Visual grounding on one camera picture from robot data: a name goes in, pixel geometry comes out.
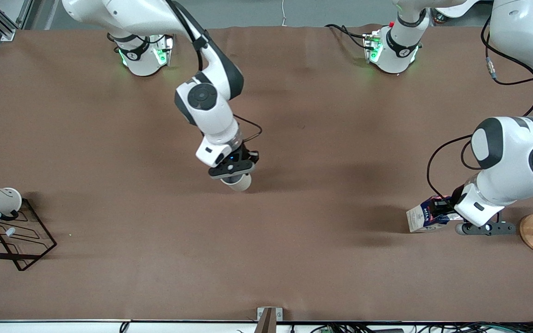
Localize grey beige cup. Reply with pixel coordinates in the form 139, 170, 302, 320
220, 173, 252, 192

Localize brown table mat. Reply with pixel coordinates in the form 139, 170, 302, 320
0, 25, 533, 322

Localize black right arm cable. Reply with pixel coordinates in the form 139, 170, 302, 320
167, 0, 263, 143

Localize white wheeled base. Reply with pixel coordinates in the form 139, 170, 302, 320
434, 0, 491, 21

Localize tangled black cables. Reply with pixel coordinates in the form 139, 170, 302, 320
290, 322, 533, 333

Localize black base cable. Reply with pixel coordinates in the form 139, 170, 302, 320
325, 23, 374, 49

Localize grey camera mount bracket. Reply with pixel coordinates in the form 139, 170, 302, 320
254, 307, 283, 333

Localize black wire mug rack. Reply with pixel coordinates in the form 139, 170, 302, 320
0, 198, 57, 271

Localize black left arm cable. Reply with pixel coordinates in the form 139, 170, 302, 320
427, 14, 533, 200

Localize blue white milk carton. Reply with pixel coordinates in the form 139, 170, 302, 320
407, 196, 464, 233

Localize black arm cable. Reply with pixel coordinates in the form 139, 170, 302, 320
427, 14, 533, 200
167, 0, 263, 143

